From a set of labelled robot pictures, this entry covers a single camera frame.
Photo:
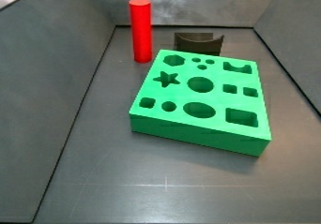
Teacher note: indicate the red cylinder peg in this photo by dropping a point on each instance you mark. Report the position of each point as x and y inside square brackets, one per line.
[141, 29]

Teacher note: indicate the green shape sorter board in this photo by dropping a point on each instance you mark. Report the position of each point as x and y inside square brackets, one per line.
[204, 99]

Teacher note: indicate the black curved cradle stand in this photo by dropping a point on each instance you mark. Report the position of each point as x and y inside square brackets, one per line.
[198, 43]

